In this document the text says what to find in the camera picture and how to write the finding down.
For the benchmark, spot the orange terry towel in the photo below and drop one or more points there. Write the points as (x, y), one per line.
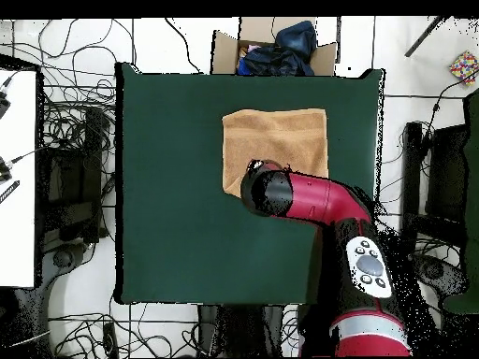
(277, 138)

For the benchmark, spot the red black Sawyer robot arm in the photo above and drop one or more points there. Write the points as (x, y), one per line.
(322, 198)

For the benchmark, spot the colourful patterned item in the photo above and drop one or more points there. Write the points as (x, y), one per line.
(464, 67)

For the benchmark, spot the dark blue clothing pile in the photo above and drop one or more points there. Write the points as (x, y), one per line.
(288, 56)

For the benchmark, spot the brown cardboard box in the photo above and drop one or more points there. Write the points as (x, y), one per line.
(224, 52)

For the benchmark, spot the dark green table cloth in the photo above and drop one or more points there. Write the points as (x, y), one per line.
(168, 243)

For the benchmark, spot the black equipment case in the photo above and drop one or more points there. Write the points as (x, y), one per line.
(75, 168)

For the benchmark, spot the black rod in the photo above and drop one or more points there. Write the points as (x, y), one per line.
(424, 36)

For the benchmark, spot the grey black floor stand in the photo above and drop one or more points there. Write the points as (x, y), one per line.
(63, 258)

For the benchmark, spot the black power strip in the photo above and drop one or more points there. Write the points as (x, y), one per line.
(110, 338)

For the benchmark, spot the white side table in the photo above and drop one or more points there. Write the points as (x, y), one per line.
(18, 187)

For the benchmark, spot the black strip with white marks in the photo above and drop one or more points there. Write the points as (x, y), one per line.
(9, 191)

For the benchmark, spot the black frame stand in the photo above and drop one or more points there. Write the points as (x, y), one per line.
(447, 168)

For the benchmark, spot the black camera device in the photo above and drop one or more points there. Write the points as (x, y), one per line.
(3, 104)

